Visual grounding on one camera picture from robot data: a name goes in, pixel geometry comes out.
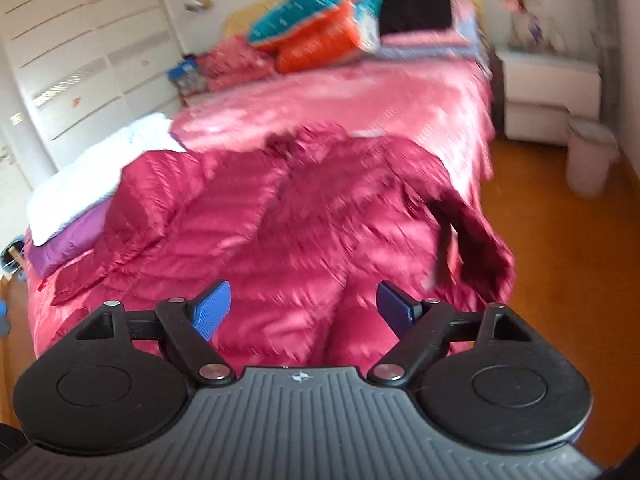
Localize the grey pleated curtain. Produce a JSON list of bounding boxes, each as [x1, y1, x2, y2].
[[582, 0, 622, 126]]

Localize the teal and orange quilt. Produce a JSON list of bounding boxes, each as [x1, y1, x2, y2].
[[247, 0, 386, 73]]

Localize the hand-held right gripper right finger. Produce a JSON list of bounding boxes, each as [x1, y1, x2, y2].
[[367, 281, 541, 387]]

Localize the white folded cloth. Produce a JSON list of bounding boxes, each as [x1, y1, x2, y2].
[[25, 112, 186, 248]]

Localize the blue box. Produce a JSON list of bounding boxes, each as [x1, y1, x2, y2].
[[167, 55, 206, 96]]

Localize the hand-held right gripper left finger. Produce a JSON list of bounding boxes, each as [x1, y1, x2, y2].
[[75, 281, 236, 387]]

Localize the pink printed pillow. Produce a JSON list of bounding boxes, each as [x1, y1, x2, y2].
[[197, 35, 276, 93]]

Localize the purple folded cloth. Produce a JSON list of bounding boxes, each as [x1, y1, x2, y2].
[[27, 205, 108, 276]]

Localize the white wardrobe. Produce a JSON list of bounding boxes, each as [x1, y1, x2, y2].
[[0, 0, 183, 171]]

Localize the white nightstand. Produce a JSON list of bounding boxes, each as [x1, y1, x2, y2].
[[495, 45, 601, 146]]

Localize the pink folded blanket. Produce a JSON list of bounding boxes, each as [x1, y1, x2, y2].
[[380, 2, 476, 48]]

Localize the red down jacket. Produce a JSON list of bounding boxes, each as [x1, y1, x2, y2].
[[50, 122, 516, 368]]

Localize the black folded cloth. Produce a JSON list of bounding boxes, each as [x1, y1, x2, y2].
[[380, 0, 453, 38]]

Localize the white trash bin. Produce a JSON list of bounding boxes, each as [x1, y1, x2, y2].
[[565, 117, 621, 198]]

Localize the photo frame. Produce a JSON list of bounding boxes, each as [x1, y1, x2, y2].
[[505, 0, 556, 52]]

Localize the lilac folded blanket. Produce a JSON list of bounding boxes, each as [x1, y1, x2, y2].
[[375, 42, 483, 62]]

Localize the pink bed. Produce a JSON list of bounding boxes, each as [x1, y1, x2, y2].
[[25, 57, 496, 361]]

